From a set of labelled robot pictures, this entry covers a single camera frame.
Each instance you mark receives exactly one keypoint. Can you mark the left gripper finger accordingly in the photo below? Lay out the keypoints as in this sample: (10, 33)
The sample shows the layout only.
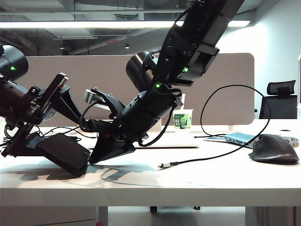
(67, 103)
(31, 148)

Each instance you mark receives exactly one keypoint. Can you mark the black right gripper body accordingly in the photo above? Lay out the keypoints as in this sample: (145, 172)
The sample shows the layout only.
(122, 131)

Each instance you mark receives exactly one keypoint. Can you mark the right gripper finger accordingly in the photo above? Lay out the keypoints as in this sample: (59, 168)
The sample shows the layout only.
(110, 150)
(98, 126)

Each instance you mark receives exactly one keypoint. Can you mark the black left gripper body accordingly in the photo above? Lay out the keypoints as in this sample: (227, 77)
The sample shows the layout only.
(35, 106)

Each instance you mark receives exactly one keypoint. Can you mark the black smartphone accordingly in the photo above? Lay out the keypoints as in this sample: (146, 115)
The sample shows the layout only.
(63, 153)

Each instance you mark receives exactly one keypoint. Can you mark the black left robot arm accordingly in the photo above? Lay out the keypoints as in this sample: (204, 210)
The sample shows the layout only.
(11, 61)

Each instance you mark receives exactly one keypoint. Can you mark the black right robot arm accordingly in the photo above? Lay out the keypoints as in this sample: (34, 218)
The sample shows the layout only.
(200, 23)

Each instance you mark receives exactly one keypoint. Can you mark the brown desk divider panel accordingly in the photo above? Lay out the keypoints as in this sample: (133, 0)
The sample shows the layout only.
(105, 70)

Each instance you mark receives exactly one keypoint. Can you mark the white desk leg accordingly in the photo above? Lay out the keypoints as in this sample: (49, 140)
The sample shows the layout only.
(102, 216)

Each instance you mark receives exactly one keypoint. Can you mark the perforated white desk leg panel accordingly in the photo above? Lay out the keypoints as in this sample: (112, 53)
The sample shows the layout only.
(268, 216)

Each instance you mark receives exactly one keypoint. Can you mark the silver closed laptop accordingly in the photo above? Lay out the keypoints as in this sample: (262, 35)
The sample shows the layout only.
(178, 141)

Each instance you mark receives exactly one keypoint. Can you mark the green printed drink cup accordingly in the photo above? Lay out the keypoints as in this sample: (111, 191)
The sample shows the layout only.
(185, 121)

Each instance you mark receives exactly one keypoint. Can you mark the white drinking straw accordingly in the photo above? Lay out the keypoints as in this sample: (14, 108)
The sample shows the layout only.
(184, 97)

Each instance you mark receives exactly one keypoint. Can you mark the red ceiling sign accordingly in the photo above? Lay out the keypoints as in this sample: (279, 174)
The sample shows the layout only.
(111, 42)

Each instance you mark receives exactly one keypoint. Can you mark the long ceiling light strip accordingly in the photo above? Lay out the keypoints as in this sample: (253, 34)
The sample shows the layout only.
(70, 24)

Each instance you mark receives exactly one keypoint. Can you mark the flat blue card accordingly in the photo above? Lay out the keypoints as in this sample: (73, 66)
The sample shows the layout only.
(211, 139)

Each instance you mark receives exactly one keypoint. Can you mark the blue USB hub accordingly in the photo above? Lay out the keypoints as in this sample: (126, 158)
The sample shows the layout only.
(237, 137)

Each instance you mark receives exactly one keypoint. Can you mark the black computer mouse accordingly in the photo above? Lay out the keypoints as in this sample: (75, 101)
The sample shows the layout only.
(272, 148)

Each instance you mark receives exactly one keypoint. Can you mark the black mesh office chair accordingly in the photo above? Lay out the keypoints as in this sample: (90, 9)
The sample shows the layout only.
(277, 106)

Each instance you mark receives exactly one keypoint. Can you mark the white device with black window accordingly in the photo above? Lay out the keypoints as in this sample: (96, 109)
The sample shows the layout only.
(283, 133)

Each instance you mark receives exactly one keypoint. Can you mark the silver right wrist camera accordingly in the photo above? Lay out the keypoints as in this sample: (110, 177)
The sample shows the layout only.
(90, 96)

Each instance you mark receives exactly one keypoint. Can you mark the white rounded panel frame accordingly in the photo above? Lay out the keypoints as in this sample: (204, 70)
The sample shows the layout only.
(299, 77)

